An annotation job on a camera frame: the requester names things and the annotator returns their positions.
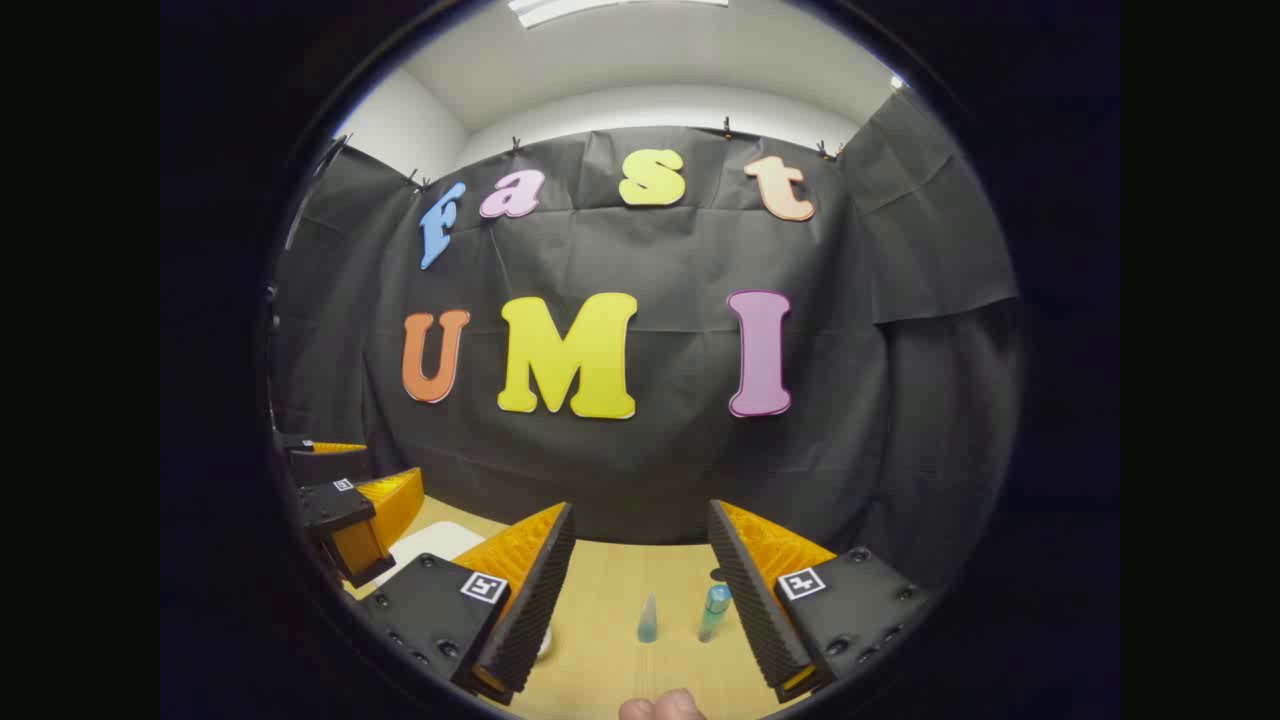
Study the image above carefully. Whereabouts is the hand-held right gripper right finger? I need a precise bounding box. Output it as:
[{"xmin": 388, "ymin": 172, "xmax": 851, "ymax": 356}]
[{"xmin": 707, "ymin": 499, "xmax": 937, "ymax": 704}]

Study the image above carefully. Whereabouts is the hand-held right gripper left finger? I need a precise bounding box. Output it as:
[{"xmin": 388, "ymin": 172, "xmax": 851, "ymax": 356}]
[{"xmin": 355, "ymin": 500, "xmax": 578, "ymax": 707}]

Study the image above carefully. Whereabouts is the blue capped teal bottle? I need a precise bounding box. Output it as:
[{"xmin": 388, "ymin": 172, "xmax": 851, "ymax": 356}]
[{"xmin": 698, "ymin": 583, "xmax": 733, "ymax": 643}]

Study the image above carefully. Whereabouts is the white suitcase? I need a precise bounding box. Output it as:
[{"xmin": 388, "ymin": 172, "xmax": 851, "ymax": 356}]
[{"xmin": 385, "ymin": 520, "xmax": 554, "ymax": 661}]

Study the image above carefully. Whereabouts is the black backdrop cloth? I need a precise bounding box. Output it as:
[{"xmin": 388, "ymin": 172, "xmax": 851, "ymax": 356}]
[{"xmin": 268, "ymin": 90, "xmax": 1023, "ymax": 591}]

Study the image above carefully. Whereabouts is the ceiling light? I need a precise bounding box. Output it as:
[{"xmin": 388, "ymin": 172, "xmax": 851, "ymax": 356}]
[{"xmin": 508, "ymin": 0, "xmax": 731, "ymax": 29}]

